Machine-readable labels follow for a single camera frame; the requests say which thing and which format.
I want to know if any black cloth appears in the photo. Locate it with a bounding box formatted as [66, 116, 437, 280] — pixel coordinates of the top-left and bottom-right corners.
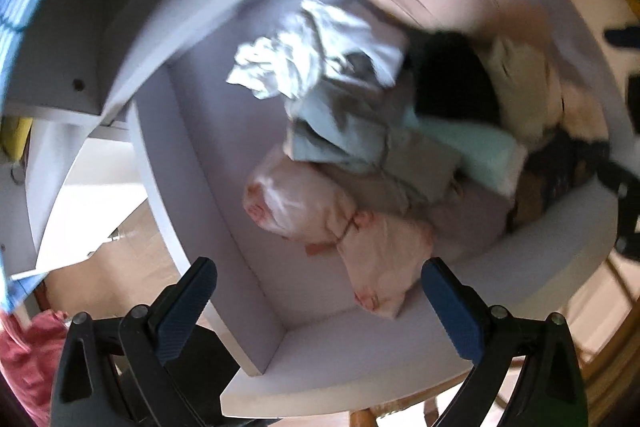
[407, 32, 503, 128]

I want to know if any mauve cloth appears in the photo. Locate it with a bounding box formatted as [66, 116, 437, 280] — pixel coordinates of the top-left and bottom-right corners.
[430, 187, 516, 258]

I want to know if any pink white patterned garment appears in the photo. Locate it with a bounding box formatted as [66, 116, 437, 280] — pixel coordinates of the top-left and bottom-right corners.
[244, 144, 436, 320]

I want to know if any khaki cloth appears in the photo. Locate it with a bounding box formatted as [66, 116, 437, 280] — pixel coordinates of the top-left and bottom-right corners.
[487, 39, 561, 142]

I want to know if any mint green cloth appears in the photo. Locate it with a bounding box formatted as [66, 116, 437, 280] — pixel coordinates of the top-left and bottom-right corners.
[415, 114, 528, 198]

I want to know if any white cloth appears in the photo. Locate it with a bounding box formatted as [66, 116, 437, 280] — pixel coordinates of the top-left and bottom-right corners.
[226, 0, 406, 100]

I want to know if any light blue cloth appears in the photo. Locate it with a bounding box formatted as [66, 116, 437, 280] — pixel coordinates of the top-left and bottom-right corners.
[284, 82, 401, 172]

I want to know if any grey-beige cloth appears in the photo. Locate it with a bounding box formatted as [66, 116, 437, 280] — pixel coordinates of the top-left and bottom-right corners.
[325, 127, 463, 218]

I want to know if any dark patterned cloth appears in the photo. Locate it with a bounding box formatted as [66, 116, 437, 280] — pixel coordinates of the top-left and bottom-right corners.
[507, 129, 608, 233]

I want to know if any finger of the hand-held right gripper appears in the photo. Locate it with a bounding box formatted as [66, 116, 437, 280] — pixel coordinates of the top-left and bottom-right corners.
[595, 157, 640, 258]

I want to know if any yellow object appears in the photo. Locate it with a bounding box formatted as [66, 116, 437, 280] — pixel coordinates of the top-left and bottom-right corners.
[2, 117, 33, 162]

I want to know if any beige pink garment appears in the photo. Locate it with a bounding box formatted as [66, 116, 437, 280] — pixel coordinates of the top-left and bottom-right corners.
[365, 0, 551, 52]

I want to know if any white shelf unit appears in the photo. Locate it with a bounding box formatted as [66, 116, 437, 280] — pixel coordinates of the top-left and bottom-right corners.
[0, 0, 631, 413]

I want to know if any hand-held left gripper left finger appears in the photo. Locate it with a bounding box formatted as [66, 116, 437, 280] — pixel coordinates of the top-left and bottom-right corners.
[50, 257, 241, 427]

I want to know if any red cloth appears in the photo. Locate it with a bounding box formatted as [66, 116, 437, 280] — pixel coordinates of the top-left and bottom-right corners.
[0, 309, 71, 423]

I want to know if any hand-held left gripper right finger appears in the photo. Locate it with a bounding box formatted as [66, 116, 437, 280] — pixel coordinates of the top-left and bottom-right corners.
[421, 257, 588, 427]

